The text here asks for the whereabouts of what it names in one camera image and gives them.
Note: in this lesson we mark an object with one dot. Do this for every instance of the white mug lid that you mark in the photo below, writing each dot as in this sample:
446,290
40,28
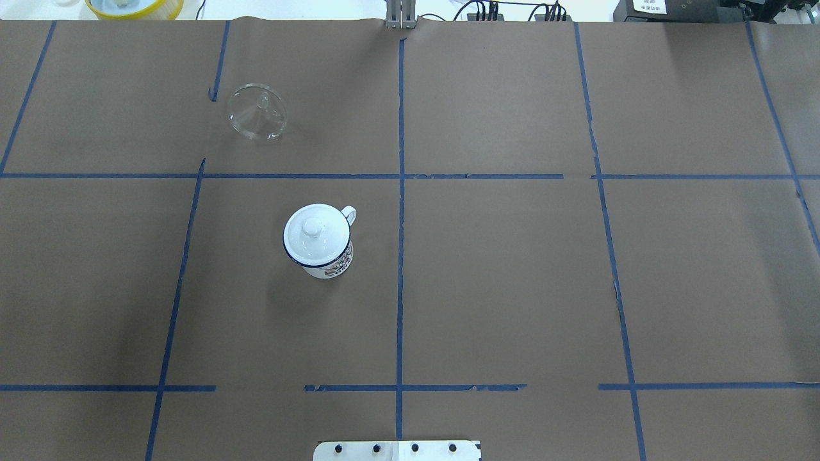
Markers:
317,234

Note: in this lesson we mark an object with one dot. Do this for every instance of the white enamel mug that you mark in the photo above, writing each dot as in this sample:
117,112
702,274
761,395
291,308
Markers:
327,253

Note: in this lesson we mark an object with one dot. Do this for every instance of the brown paper table cover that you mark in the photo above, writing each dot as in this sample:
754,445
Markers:
565,241

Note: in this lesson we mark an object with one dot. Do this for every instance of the black box with label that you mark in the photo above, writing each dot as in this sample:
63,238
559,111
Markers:
701,12

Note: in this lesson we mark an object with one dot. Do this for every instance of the yellow rimmed bowl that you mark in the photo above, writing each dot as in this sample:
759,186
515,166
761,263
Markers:
135,10

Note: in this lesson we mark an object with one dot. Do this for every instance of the aluminium frame post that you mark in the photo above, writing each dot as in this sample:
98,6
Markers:
401,14

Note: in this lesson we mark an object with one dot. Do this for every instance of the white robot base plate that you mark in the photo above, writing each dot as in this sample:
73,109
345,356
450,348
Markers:
398,450

